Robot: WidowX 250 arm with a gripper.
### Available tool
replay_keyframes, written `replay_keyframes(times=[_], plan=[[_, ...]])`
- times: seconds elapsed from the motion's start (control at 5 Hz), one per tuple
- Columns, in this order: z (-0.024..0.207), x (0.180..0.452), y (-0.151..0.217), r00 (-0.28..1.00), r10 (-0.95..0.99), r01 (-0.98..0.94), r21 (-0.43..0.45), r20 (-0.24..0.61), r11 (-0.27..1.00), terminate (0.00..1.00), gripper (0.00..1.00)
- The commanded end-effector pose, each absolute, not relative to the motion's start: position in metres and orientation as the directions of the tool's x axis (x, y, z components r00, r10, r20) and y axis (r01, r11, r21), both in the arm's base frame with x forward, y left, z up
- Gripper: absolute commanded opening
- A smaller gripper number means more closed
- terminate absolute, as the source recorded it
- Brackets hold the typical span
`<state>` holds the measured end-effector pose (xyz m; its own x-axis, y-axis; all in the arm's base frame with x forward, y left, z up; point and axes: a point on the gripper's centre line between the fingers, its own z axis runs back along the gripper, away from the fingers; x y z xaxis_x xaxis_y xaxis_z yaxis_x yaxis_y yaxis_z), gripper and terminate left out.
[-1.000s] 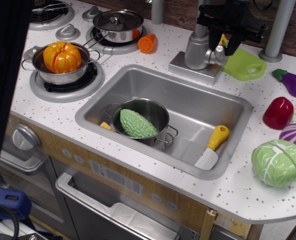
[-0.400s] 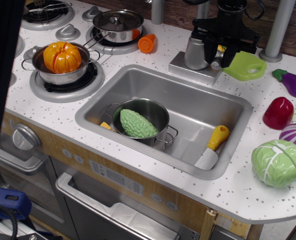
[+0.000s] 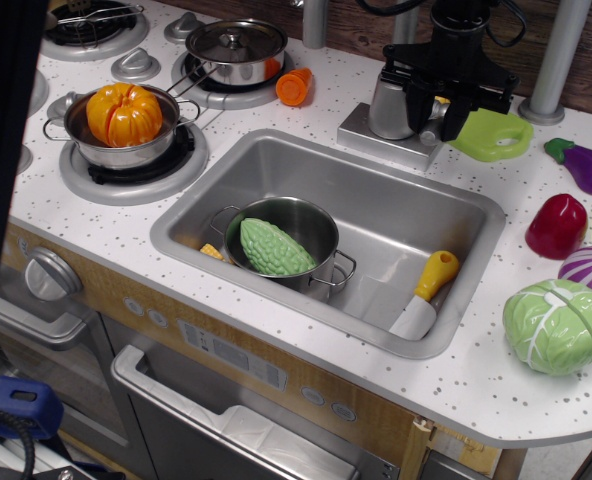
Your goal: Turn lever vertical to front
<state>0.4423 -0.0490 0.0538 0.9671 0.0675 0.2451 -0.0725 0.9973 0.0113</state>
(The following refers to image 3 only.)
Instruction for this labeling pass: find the grey support pole right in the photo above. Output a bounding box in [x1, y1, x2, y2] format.
[518, 0, 592, 126]

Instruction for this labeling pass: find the green toy bitter gourd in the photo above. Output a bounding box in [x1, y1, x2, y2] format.
[240, 218, 318, 276]

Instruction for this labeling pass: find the grey stove knob rear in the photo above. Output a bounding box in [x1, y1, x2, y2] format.
[164, 12, 204, 44]

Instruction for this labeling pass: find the steel pot in sink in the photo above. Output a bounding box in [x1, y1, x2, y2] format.
[210, 197, 357, 303]

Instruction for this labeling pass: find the green toy cutting board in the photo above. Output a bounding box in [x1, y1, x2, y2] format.
[449, 109, 534, 162]

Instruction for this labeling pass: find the orange toy carrot piece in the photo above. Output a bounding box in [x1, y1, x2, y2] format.
[275, 68, 313, 106]

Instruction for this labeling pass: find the grey stove knob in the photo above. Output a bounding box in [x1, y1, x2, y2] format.
[111, 47, 161, 83]
[164, 12, 204, 44]

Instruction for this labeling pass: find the silver faucet lever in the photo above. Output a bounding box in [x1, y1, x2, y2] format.
[418, 99, 450, 146]

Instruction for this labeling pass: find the steel pot on burner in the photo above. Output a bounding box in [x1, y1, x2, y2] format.
[43, 84, 201, 170]

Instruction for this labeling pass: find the red toy pepper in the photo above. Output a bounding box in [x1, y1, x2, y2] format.
[525, 194, 588, 260]

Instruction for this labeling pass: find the orange toy pumpkin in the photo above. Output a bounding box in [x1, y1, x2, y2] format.
[86, 83, 163, 148]

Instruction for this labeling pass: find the green toy cabbage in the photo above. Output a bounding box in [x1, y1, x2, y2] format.
[503, 279, 592, 376]

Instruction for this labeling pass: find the silver sink basin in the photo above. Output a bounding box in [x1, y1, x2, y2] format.
[151, 129, 505, 359]

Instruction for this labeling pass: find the silver toy faucet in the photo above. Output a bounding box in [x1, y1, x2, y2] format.
[337, 74, 442, 172]

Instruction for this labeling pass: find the silver oven dial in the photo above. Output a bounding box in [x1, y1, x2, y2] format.
[24, 247, 83, 302]

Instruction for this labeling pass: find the silver oven door handle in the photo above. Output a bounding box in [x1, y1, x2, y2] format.
[0, 297, 87, 351]

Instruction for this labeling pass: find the yellow handled toy knife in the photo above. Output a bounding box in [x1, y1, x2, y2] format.
[389, 250, 460, 341]

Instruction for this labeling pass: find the purple toy eggplant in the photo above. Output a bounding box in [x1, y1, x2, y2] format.
[544, 138, 592, 195]

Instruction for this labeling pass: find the steel pan with lid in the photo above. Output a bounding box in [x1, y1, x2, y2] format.
[179, 19, 288, 87]

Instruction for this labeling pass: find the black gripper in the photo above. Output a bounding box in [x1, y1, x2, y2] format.
[383, 1, 519, 142]

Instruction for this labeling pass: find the grey support pole left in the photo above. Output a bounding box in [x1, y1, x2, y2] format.
[302, 0, 328, 49]

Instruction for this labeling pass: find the back right stove burner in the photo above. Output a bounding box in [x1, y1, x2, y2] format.
[171, 53, 295, 110]

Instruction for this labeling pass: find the yellow toy corn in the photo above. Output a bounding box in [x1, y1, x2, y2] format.
[199, 243, 231, 263]

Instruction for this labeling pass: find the front stove burner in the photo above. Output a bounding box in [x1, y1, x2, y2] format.
[59, 125, 208, 206]

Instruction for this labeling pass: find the stove burner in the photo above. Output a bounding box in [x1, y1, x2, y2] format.
[171, 53, 295, 110]
[59, 125, 208, 206]
[41, 1, 149, 62]

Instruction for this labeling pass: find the silver dishwasher door handle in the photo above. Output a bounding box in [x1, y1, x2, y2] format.
[110, 344, 401, 480]

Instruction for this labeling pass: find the grey support pole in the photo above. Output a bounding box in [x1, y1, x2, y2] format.
[518, 0, 592, 126]
[302, 0, 328, 49]

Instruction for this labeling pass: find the back left stove burner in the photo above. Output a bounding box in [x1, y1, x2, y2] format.
[41, 1, 149, 62]

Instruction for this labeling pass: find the blue clamp tool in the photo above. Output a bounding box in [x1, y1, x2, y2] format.
[0, 376, 64, 440]

